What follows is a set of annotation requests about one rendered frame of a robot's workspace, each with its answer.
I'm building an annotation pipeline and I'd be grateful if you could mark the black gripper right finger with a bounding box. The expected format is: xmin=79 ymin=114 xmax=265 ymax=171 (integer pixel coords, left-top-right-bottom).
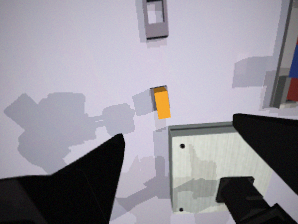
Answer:
xmin=233 ymin=113 xmax=298 ymax=196

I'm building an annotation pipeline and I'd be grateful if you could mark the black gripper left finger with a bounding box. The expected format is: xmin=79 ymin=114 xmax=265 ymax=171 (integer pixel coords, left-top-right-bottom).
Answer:
xmin=0 ymin=133 xmax=125 ymax=224

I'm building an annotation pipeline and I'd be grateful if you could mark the orange rectangular block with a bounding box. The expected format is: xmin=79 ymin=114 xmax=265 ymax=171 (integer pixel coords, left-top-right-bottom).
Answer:
xmin=154 ymin=87 xmax=171 ymax=119

